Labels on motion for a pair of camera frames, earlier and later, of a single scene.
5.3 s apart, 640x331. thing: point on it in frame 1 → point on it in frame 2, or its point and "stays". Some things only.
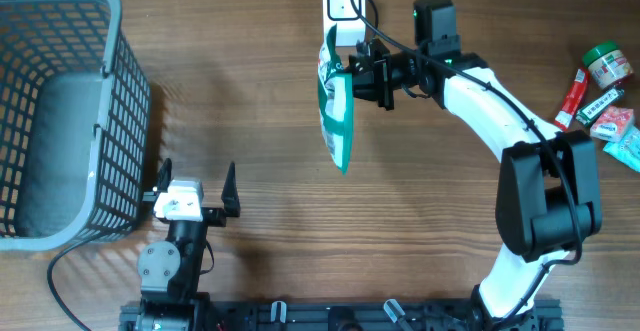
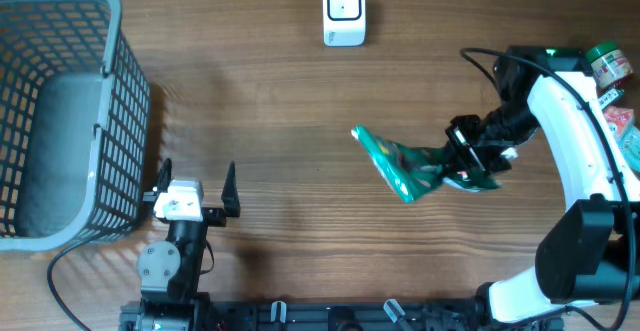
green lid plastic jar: x=607 y=63 stays
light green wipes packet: x=626 y=151 stays
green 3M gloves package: x=336 y=101 → x=412 y=171
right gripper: x=374 y=74 → x=459 y=131
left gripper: x=216 y=217 stays
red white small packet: x=611 y=122 stays
